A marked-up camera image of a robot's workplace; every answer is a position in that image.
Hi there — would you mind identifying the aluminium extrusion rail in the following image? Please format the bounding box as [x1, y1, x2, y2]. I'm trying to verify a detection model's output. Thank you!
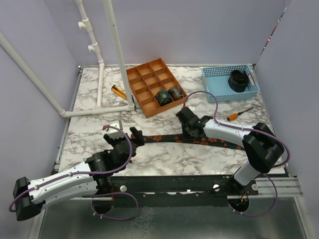
[249, 177, 303, 198]

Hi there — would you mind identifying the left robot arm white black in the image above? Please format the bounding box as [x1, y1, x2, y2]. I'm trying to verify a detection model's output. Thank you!
[8, 125, 145, 221]

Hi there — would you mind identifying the yellow utility knife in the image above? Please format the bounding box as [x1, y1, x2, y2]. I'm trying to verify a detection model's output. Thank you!
[111, 85, 127, 100]

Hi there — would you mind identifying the orange handled screwdriver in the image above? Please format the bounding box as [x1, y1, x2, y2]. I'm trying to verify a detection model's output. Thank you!
[226, 107, 253, 121]

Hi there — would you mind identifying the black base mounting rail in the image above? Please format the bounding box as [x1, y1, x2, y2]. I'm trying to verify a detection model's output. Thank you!
[52, 174, 260, 209]

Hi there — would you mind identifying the orange wooden compartment tray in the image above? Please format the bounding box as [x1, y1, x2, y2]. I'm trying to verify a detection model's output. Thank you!
[126, 58, 187, 118]

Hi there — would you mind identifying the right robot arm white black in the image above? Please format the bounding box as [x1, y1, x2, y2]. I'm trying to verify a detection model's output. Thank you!
[176, 107, 285, 195]

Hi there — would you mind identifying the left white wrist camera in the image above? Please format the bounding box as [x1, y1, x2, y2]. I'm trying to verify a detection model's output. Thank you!
[102, 120, 124, 140]

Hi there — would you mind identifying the white PVC pipe frame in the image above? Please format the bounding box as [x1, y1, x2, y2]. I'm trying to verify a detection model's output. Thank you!
[0, 0, 136, 118]

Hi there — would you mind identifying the light blue plastic basket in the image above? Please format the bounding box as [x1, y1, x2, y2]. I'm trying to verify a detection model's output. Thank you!
[201, 65, 260, 102]

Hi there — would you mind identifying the purple cable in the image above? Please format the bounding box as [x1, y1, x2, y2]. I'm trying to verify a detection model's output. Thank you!
[183, 90, 291, 217]
[8, 125, 140, 221]

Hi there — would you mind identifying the rolled brown floral tie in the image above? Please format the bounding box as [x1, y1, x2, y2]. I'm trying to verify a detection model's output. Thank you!
[168, 86, 184, 101]

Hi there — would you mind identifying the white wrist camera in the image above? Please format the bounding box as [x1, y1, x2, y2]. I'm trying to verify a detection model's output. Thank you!
[102, 120, 124, 140]
[186, 106, 195, 112]

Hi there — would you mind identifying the black orange floral tie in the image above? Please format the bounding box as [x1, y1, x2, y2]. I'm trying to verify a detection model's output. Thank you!
[143, 133, 244, 150]

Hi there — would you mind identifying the small green handled screwdriver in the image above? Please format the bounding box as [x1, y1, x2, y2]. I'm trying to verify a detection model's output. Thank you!
[131, 95, 138, 116]

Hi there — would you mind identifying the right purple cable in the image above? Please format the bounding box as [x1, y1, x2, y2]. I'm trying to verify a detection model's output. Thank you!
[183, 90, 291, 217]

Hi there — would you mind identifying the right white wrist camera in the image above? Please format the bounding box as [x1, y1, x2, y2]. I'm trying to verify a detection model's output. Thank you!
[186, 106, 195, 112]

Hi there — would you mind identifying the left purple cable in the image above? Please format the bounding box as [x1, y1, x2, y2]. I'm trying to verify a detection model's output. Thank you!
[8, 125, 140, 221]

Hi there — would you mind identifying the rolled navy yellow tie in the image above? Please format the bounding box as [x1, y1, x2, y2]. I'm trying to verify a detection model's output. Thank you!
[155, 90, 173, 107]

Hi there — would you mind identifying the rolled black tie in basket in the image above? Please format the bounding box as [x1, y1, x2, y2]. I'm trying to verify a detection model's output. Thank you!
[228, 70, 249, 93]

